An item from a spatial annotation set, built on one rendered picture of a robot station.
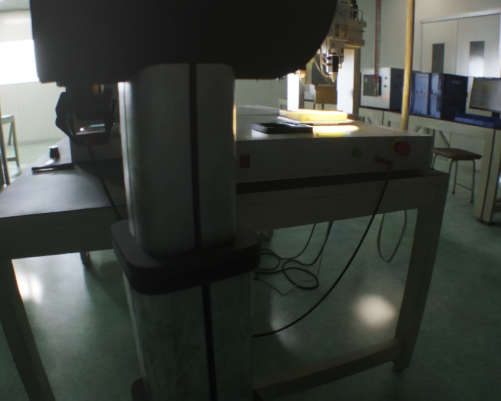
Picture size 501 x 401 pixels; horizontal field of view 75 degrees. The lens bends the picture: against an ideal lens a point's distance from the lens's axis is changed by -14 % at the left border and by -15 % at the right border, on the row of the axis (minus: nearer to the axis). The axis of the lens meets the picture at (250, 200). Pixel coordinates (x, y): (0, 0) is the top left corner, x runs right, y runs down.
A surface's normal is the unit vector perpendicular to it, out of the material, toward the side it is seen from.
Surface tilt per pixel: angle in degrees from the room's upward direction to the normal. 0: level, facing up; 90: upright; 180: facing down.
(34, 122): 90
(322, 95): 90
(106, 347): 0
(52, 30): 132
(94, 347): 0
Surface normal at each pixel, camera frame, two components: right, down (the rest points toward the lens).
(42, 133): 0.33, 0.29
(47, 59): 0.29, 0.93
